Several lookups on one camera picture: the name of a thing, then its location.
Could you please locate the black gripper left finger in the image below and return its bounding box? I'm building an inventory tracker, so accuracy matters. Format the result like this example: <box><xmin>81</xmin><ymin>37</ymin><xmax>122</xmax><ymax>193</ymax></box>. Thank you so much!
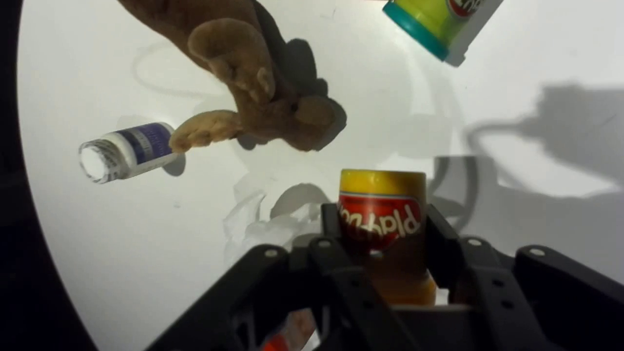
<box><xmin>146</xmin><ymin>201</ymin><xmax>421</xmax><ymax>351</ymax></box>

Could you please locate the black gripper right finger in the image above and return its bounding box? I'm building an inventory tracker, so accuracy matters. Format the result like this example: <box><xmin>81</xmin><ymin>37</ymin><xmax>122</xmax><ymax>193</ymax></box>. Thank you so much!
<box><xmin>421</xmin><ymin>203</ymin><xmax>624</xmax><ymax>351</ymax></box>

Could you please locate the play-doh can yellow lid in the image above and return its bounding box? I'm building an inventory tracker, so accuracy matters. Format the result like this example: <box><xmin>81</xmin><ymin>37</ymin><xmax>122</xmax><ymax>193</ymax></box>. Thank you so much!
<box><xmin>337</xmin><ymin>168</ymin><xmax>438</xmax><ymax>309</ymax></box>

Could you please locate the play-doh can green lid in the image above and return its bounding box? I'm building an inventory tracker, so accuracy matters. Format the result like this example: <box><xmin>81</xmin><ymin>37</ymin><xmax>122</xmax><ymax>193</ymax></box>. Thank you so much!
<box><xmin>380</xmin><ymin>0</ymin><xmax>504</xmax><ymax>69</ymax></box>

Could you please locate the brown moose plush toy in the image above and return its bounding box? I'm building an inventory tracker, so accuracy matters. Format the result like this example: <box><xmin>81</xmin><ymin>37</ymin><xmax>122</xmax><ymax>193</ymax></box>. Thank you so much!
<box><xmin>114</xmin><ymin>0</ymin><xmax>348</xmax><ymax>154</ymax></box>

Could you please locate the white pill bottle blue label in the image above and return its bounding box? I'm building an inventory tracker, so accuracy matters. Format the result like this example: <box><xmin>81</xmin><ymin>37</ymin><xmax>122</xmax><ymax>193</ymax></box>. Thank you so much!
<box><xmin>75</xmin><ymin>121</ymin><xmax>187</xmax><ymax>186</ymax></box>

